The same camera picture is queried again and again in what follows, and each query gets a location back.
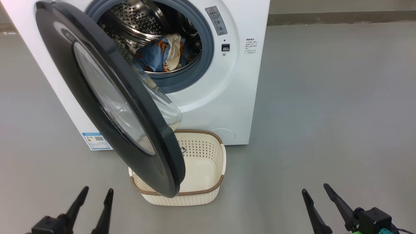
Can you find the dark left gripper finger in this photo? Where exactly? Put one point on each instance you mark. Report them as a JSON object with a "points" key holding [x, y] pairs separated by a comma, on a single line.
{"points": [[105, 217], [76, 208]]}

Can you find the blue cartoon print garment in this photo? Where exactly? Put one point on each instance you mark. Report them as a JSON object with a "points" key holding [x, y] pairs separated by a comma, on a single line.
{"points": [[156, 57]]}

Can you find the dark round washing machine door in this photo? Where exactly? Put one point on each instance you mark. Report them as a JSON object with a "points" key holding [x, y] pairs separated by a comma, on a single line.
{"points": [[65, 71]]}

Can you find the black door latch socket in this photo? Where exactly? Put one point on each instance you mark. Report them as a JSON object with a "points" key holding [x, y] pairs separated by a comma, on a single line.
{"points": [[225, 47]]}

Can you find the teal right camera connector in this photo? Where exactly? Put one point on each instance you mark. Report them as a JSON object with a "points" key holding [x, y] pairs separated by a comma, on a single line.
{"points": [[386, 231]]}

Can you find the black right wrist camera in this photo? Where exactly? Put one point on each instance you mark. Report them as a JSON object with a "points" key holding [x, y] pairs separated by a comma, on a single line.
{"points": [[373, 221]]}

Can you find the grey warning sticker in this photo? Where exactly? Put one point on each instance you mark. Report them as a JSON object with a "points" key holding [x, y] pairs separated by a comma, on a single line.
{"points": [[216, 20]]}

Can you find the blue white energy label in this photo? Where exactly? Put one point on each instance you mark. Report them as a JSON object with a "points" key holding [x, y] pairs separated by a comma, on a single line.
{"points": [[97, 141]]}

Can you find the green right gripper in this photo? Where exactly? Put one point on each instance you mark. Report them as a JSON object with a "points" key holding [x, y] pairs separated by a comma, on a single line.
{"points": [[356, 231]]}

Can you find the white front-load washing machine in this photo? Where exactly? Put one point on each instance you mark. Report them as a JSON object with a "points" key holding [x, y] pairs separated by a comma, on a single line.
{"points": [[234, 97]]}

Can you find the cream perforated laundry basket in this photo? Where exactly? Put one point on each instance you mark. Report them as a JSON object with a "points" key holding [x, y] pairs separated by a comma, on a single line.
{"points": [[204, 175]]}

